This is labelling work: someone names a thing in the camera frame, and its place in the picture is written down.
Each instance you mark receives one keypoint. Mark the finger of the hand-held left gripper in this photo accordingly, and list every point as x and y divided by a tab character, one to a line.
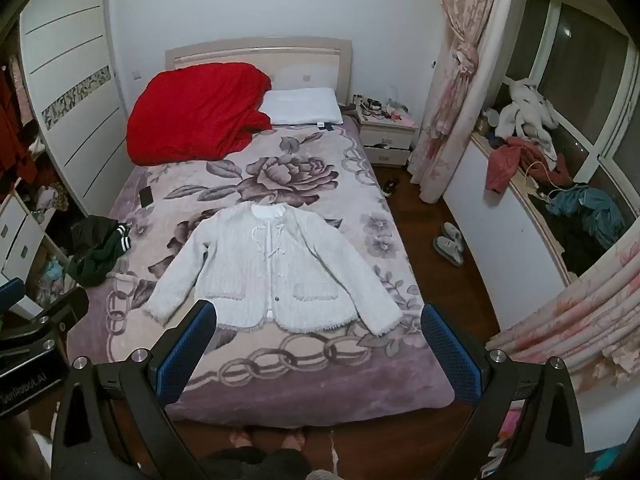
65	306
10	296

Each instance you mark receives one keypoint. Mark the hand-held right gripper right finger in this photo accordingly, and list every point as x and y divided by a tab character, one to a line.
450	355

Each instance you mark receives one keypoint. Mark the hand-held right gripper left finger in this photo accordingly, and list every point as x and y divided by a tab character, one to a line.
184	355

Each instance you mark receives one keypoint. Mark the white knitted jacket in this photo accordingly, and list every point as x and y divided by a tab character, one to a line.
280	270

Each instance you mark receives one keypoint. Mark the person's left forearm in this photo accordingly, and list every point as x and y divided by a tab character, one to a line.
17	445

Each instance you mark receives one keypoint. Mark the hanging red clothes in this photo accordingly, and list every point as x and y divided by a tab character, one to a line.
15	130

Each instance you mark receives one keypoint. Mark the pile of plastic bags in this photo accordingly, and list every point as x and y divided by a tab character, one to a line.
52	275

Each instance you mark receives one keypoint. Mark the white drawer cabinet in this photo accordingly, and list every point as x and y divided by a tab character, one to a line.
20	240

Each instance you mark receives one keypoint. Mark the dark green garment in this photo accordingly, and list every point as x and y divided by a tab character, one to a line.
95	250

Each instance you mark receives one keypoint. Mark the person's left foot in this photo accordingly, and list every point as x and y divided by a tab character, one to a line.
242	441

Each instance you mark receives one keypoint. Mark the person's foot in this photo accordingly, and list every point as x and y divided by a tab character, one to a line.
292	441
242	441

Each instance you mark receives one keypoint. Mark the grey slipper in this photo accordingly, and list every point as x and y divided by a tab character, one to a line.
452	232
447	251

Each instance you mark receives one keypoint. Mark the leopard print cloth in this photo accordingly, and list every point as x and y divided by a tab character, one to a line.
57	200

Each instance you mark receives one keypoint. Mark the loose pink floral curtain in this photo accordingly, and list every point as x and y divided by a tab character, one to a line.
575	310

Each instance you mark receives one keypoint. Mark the person's dark clothing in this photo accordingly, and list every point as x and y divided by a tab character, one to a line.
260	465

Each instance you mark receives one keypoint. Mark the black phone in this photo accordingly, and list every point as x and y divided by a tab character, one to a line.
146	197

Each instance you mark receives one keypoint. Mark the person's right foot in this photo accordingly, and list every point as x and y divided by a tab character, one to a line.
292	441

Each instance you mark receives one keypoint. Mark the black cloth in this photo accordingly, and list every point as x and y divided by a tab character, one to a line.
575	245

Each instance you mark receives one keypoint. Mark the black shoe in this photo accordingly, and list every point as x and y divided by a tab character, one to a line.
391	186

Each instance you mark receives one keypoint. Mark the red cloth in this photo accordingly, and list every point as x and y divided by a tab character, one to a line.
502	162

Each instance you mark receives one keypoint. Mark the teal cloth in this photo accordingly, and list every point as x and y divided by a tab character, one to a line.
595	210

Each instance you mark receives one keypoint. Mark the white wardrobe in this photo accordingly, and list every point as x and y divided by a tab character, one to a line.
75	85

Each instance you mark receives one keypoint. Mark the white nightstand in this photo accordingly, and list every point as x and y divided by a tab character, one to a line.
385	140

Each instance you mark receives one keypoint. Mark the red quilt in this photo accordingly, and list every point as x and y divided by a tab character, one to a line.
200	110

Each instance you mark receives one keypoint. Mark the white plush toy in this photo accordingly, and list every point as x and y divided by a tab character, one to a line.
527	110

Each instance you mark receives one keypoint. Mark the pile of small clutter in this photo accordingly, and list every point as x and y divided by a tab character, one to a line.
380	107

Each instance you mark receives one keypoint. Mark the tied pink floral curtain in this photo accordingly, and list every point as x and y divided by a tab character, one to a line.
465	85

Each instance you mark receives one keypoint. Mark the white pillow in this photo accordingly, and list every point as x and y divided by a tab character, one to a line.
300	105

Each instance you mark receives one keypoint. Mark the beige bed headboard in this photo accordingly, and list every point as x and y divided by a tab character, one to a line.
300	55

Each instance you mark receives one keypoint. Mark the window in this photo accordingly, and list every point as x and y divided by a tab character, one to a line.
580	60

